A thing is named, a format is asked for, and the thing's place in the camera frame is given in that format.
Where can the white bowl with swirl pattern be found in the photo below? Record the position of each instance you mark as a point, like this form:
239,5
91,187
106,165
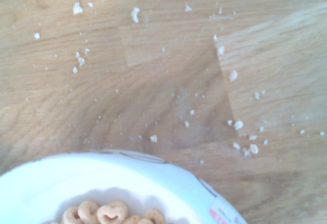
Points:
76,178

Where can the heart-shaped cereal pieces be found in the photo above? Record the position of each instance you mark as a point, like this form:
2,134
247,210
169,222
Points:
112,212

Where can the cereal crumb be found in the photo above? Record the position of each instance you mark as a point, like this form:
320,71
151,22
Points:
78,8
233,75
220,50
238,124
81,61
253,148
153,138
135,14

